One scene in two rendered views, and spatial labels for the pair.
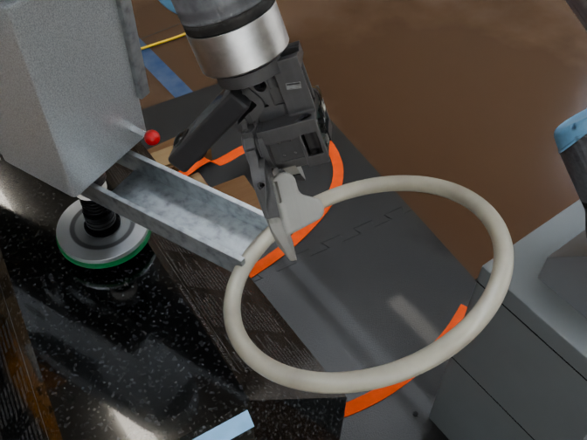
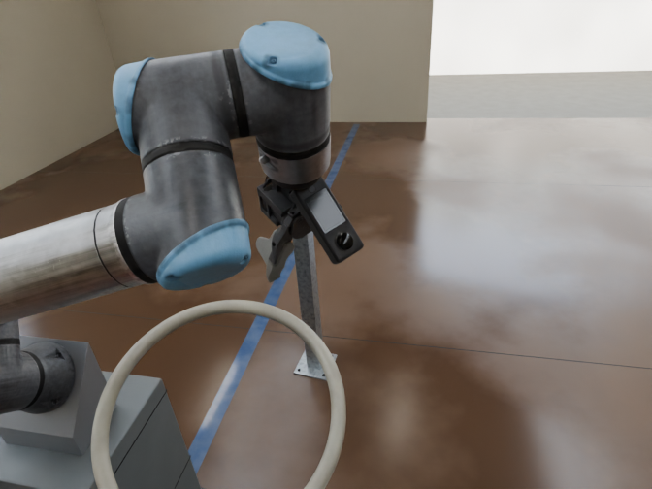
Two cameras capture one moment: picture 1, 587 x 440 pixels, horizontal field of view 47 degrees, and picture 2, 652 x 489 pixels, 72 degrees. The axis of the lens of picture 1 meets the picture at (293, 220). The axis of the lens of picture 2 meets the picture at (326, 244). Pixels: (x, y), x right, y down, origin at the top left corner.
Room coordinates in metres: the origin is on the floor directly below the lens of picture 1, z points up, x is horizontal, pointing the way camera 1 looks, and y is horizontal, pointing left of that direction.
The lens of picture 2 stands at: (0.88, 0.49, 1.95)
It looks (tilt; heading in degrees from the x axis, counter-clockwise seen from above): 31 degrees down; 230
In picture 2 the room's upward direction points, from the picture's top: 4 degrees counter-clockwise
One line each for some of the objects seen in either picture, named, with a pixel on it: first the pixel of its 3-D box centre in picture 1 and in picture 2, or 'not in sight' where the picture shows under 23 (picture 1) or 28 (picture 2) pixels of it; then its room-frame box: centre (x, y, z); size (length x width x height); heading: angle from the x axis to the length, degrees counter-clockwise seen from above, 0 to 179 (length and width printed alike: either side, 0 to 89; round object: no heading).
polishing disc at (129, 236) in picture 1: (103, 225); not in sight; (1.02, 0.44, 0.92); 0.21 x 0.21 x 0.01
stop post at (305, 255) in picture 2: not in sight; (308, 290); (-0.24, -1.02, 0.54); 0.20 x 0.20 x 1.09; 30
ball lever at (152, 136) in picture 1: (143, 134); not in sight; (1.01, 0.30, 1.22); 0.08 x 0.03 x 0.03; 58
